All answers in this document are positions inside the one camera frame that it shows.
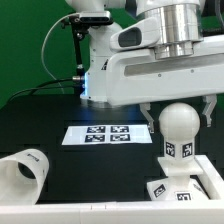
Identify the black camera pole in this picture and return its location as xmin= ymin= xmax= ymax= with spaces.
xmin=62 ymin=14 xmax=88 ymax=93

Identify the white lamp shade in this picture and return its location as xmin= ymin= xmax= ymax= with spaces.
xmin=0 ymin=149 xmax=49 ymax=206

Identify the black cable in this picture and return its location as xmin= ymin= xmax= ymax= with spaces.
xmin=7 ymin=77 xmax=84 ymax=102

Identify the white frame wall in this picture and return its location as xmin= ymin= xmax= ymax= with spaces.
xmin=0 ymin=155 xmax=224 ymax=224

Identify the white lamp base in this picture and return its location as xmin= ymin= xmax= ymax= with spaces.
xmin=147 ymin=157 xmax=209 ymax=201

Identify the white marker sheet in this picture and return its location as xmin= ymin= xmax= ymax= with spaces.
xmin=62 ymin=125 xmax=152 ymax=145

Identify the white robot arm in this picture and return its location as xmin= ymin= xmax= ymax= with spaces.
xmin=65 ymin=0 xmax=224 ymax=127

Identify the white lamp bulb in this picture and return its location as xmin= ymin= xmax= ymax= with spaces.
xmin=159 ymin=103 xmax=200 ymax=164

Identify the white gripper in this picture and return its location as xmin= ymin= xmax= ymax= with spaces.
xmin=106 ymin=17 xmax=224 ymax=133

